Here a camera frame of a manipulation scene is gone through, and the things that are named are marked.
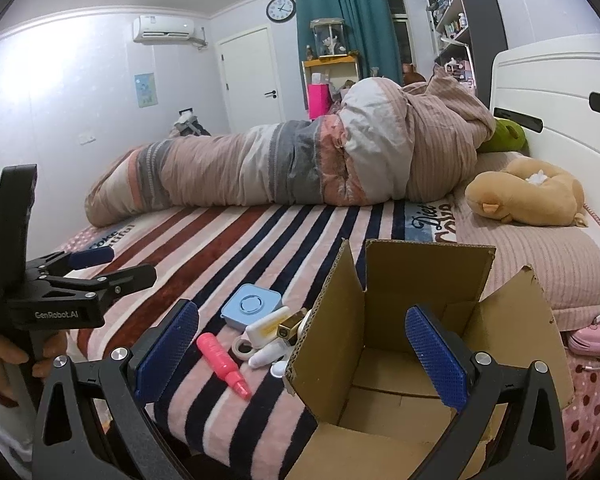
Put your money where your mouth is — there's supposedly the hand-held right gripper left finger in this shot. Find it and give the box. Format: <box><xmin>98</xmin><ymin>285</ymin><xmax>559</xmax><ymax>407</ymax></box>
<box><xmin>32</xmin><ymin>299</ymin><xmax>201</xmax><ymax>480</ymax></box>

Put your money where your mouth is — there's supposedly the pink toy bottle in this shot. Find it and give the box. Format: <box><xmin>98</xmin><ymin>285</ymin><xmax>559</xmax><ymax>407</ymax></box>
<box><xmin>196</xmin><ymin>332</ymin><xmax>253</xmax><ymax>401</ymax></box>

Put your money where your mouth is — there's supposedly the blue square case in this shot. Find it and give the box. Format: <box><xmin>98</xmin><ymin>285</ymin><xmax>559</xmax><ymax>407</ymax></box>
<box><xmin>220</xmin><ymin>283</ymin><xmax>282</xmax><ymax>335</ymax></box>

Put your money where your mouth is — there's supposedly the glass display case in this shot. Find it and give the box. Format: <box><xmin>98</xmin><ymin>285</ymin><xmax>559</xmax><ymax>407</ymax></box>
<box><xmin>310</xmin><ymin>17</ymin><xmax>347</xmax><ymax>59</ymax></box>

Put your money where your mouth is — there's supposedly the white slim bottle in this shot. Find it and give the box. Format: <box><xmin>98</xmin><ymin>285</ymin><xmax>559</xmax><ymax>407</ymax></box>
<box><xmin>248</xmin><ymin>337</ymin><xmax>288</xmax><ymax>368</ymax></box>

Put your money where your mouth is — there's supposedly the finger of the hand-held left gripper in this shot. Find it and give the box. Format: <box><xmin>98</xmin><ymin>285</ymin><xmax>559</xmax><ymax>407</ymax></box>
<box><xmin>24</xmin><ymin>248</ymin><xmax>115</xmax><ymax>281</ymax></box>
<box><xmin>32</xmin><ymin>264</ymin><xmax>157</xmax><ymax>307</ymax></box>

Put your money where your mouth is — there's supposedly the rolled pink grey duvet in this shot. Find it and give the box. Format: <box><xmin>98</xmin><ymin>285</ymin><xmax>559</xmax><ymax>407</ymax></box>
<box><xmin>84</xmin><ymin>65</ymin><xmax>497</xmax><ymax>227</ymax></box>

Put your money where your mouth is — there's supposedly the striped fleece blanket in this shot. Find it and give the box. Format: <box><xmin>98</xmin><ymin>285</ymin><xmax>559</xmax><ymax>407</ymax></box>
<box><xmin>60</xmin><ymin>199</ymin><xmax>463</xmax><ymax>480</ymax></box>

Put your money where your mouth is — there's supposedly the white air conditioner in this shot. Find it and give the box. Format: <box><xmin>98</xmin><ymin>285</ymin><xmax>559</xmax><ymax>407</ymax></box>
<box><xmin>132</xmin><ymin>15</ymin><xmax>207</xmax><ymax>45</ymax></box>

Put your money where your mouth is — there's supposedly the white tape roll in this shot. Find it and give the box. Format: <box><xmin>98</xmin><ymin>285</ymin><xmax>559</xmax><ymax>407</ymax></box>
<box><xmin>231</xmin><ymin>336</ymin><xmax>255</xmax><ymax>361</ymax></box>

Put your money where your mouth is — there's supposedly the dark bookshelf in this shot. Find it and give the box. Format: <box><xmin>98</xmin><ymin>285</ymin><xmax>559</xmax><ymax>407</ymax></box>
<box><xmin>422</xmin><ymin>0</ymin><xmax>508</xmax><ymax>96</ymax></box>

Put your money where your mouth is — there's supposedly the pink ribbed pillow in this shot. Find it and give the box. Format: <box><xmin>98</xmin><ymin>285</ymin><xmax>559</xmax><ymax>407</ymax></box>
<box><xmin>452</xmin><ymin>152</ymin><xmax>600</xmax><ymax>311</ymax></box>

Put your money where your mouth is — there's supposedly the teal curtain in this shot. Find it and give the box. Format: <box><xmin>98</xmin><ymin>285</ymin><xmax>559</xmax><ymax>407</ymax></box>
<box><xmin>295</xmin><ymin>0</ymin><xmax>403</xmax><ymax>121</ymax></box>

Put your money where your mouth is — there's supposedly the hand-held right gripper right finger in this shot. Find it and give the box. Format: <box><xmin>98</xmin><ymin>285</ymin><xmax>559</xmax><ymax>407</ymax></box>
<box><xmin>405</xmin><ymin>305</ymin><xmax>568</xmax><ymax>480</ymax></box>

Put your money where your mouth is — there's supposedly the white bed headboard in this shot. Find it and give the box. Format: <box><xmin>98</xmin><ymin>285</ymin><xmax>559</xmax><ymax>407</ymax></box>
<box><xmin>490</xmin><ymin>35</ymin><xmax>600</xmax><ymax>241</ymax></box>

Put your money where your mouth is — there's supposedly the window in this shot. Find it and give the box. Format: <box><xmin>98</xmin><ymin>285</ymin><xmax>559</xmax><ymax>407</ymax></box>
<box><xmin>382</xmin><ymin>0</ymin><xmax>413</xmax><ymax>68</ymax></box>

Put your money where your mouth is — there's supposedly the small blue wall poster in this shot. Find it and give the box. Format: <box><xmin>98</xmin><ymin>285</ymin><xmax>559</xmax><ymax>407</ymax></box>
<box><xmin>134</xmin><ymin>72</ymin><xmax>156</xmax><ymax>108</ymax></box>

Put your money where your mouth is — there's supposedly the pink pouch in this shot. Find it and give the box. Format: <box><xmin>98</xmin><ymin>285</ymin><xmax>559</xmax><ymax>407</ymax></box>
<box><xmin>567</xmin><ymin>320</ymin><xmax>600</xmax><ymax>358</ymax></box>

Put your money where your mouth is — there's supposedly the round wall clock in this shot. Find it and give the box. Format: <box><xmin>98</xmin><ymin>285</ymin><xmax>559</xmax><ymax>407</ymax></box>
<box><xmin>266</xmin><ymin>0</ymin><xmax>297</xmax><ymax>23</ymax></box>

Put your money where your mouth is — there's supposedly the brown cardboard box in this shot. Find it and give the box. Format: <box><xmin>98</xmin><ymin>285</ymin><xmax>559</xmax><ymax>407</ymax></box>
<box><xmin>283</xmin><ymin>238</ymin><xmax>576</xmax><ymax>480</ymax></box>

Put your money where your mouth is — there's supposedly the green plush toy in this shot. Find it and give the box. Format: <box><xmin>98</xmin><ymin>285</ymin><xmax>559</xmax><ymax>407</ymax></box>
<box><xmin>477</xmin><ymin>119</ymin><xmax>528</xmax><ymax>155</ymax></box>

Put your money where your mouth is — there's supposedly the bright pink bag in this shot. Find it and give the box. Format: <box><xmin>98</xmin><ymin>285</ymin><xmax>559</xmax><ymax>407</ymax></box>
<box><xmin>307</xmin><ymin>82</ymin><xmax>331</xmax><ymax>120</ymax></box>

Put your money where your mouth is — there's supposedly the pink polka dot bedsheet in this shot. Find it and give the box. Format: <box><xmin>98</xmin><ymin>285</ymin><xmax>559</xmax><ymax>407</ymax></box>
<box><xmin>560</xmin><ymin>350</ymin><xmax>600</xmax><ymax>480</ymax></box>

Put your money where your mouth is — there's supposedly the brown plush toy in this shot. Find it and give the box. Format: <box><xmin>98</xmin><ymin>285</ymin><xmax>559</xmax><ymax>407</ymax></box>
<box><xmin>465</xmin><ymin>157</ymin><xmax>588</xmax><ymax>228</ymax></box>

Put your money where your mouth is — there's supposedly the yellow shelf unit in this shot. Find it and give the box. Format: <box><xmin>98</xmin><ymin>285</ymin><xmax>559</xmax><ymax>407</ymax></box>
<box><xmin>301</xmin><ymin>55</ymin><xmax>361</xmax><ymax>116</ymax></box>

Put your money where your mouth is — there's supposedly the person's left hand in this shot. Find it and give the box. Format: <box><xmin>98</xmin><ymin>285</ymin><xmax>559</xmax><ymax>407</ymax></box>
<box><xmin>0</xmin><ymin>332</ymin><xmax>70</xmax><ymax>406</ymax></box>

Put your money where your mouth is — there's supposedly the reddish brown fuzzy object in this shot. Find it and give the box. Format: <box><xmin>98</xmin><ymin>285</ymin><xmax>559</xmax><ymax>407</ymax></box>
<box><xmin>402</xmin><ymin>62</ymin><xmax>427</xmax><ymax>86</ymax></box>

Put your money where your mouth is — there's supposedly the white door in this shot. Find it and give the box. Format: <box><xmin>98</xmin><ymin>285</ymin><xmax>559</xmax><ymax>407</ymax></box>
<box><xmin>216</xmin><ymin>27</ymin><xmax>283</xmax><ymax>136</ymax></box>

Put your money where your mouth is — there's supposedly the white and yellow tube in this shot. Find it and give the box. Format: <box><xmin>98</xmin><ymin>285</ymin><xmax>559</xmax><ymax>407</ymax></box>
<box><xmin>244</xmin><ymin>306</ymin><xmax>293</xmax><ymax>346</ymax></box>

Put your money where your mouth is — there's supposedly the gold lipstick case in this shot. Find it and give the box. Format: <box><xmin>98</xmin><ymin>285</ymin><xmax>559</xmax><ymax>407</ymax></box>
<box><xmin>277</xmin><ymin>310</ymin><xmax>308</xmax><ymax>345</ymax></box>

